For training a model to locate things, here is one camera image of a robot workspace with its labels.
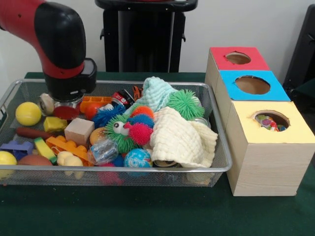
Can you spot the mint waffle cloth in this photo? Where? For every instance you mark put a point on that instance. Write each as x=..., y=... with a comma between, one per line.
x=157, y=93

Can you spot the shallow clear mesh bin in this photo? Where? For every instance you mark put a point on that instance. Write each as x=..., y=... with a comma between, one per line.
x=216, y=174

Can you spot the yellow rubber toy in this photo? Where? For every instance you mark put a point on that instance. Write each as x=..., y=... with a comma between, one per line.
x=70, y=159

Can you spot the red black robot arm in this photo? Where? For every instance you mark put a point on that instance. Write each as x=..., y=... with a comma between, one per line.
x=54, y=44

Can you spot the red spiky ball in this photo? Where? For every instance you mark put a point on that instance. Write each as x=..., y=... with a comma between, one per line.
x=141, y=133

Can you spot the green spiky ball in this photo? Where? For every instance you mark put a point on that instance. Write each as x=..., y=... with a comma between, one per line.
x=118, y=133
x=186, y=104

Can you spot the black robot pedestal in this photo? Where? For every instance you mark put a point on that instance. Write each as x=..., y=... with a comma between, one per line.
x=142, y=39

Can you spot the orange toy brick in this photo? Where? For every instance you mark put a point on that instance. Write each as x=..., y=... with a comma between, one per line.
x=69, y=147

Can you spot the blue globe ball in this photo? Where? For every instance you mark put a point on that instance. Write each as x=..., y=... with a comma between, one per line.
x=138, y=158

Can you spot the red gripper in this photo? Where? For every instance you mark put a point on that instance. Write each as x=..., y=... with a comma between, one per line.
x=66, y=112

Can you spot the yellow ball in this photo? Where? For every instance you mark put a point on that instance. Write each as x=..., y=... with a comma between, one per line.
x=6, y=158
x=28, y=113

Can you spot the purple toy block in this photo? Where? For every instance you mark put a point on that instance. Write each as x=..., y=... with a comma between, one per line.
x=15, y=148

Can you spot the yellow toy wedge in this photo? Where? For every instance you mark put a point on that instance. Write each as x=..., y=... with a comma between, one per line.
x=54, y=124

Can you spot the cream waffle cloth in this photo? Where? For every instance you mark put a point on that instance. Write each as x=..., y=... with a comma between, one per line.
x=179, y=140

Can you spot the plain wooden block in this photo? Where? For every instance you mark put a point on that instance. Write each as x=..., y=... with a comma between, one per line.
x=78, y=132

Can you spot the multicoloured patterned cloth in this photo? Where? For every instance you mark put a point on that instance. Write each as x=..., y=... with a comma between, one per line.
x=268, y=123

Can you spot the wooden box with three holes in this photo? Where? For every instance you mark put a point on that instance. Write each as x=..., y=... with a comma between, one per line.
x=266, y=162

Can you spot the blue spiky ball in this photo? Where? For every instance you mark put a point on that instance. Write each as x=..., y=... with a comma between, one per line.
x=106, y=116

